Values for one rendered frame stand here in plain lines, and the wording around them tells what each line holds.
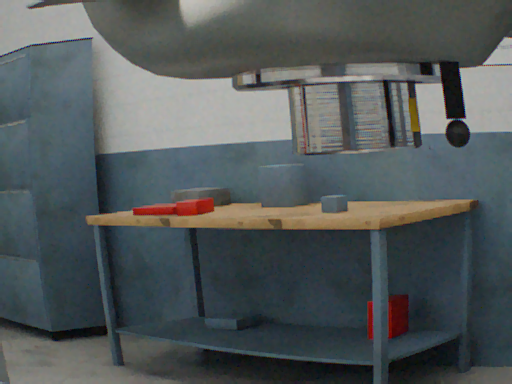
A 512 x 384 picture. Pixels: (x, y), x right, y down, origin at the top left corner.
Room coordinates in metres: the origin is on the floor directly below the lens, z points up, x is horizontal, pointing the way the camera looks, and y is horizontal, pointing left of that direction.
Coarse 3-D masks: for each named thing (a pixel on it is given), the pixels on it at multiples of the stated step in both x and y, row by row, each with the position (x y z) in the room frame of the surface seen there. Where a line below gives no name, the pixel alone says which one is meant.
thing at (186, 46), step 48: (144, 0) 0.38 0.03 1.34; (192, 0) 0.37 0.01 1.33; (240, 0) 0.36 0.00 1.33; (288, 0) 0.35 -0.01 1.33; (336, 0) 0.35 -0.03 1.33; (384, 0) 0.36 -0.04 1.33; (432, 0) 0.37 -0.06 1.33; (480, 0) 0.38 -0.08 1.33; (144, 48) 0.39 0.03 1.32; (192, 48) 0.38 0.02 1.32; (240, 48) 0.37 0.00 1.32; (288, 48) 0.37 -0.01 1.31; (336, 48) 0.37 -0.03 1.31; (384, 48) 0.37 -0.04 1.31; (432, 48) 0.38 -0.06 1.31; (480, 48) 0.40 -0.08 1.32
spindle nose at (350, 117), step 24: (288, 96) 0.44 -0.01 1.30; (312, 96) 0.42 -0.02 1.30; (336, 96) 0.42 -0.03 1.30; (360, 96) 0.42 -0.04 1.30; (384, 96) 0.42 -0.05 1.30; (408, 96) 0.43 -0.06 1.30; (312, 120) 0.42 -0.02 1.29; (336, 120) 0.42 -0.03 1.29; (360, 120) 0.42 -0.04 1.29; (384, 120) 0.42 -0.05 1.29; (408, 120) 0.42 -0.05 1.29; (312, 144) 0.42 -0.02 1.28; (336, 144) 0.42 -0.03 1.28; (360, 144) 0.42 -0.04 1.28; (384, 144) 0.42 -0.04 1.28; (408, 144) 0.42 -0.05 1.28
